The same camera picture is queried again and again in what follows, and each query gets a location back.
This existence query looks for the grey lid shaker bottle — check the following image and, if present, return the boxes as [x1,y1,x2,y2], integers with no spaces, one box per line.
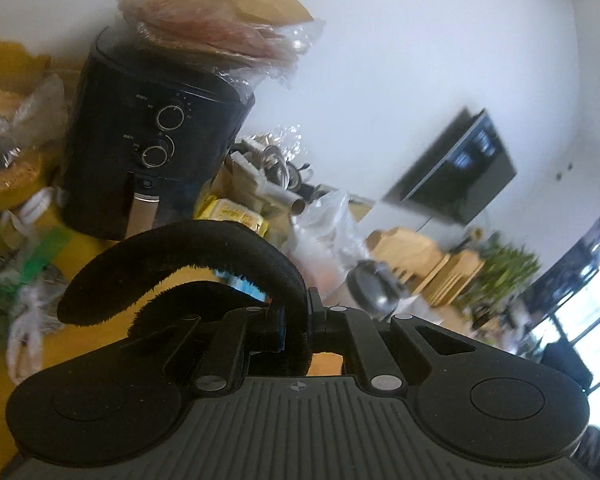
[347,259,406,321]

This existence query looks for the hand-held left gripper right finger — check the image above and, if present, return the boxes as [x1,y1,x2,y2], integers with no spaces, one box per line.
[307,287,506,394]

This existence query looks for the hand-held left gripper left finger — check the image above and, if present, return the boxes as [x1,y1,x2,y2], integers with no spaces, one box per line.
[120,305,287,394]

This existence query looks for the blue packets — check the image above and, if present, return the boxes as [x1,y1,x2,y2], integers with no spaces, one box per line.
[215,272,266,301]

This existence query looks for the yellow wet wipes pack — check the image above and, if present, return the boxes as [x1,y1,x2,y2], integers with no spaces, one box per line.
[194,195,271,236]

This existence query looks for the clear bag of tape rolls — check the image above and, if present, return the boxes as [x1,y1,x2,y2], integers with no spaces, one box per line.
[225,130,326,216]

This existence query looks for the glass window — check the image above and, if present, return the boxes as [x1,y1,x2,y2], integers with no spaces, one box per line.
[525,205,600,391]

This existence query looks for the bag of flatbreads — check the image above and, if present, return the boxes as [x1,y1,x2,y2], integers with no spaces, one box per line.
[116,0,327,83]

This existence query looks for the clear plastic bag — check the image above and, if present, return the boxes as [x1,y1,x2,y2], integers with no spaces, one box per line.
[0,187,56,386]

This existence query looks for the black fabric hat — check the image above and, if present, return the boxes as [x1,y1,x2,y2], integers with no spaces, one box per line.
[57,220,313,376]

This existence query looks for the black air fryer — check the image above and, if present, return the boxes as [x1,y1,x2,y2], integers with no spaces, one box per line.
[60,27,257,241]

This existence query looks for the green potted plant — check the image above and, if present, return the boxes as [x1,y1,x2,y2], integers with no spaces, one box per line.
[460,232,541,331]

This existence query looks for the clear bag of snacks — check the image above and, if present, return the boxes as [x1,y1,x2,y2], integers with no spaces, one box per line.
[0,72,71,211]

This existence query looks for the black television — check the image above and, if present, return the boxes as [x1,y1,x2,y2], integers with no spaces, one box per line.
[382,106,518,226]

